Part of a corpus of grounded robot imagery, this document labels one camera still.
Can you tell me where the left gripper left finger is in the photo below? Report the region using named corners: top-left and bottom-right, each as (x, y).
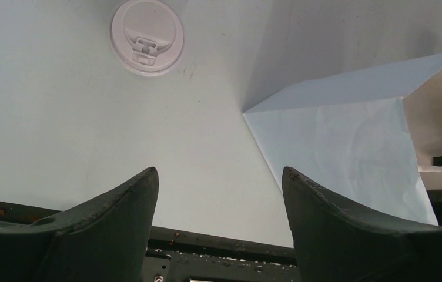
top-left (0, 167), bottom-right (159, 281)

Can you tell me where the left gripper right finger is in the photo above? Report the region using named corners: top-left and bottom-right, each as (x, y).
top-left (282, 167), bottom-right (442, 281)

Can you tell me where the white plastic lid on table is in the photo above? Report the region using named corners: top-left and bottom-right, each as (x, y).
top-left (109, 0), bottom-right (184, 77)

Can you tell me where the light blue paper bag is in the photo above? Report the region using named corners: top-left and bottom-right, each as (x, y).
top-left (244, 53), bottom-right (442, 225)

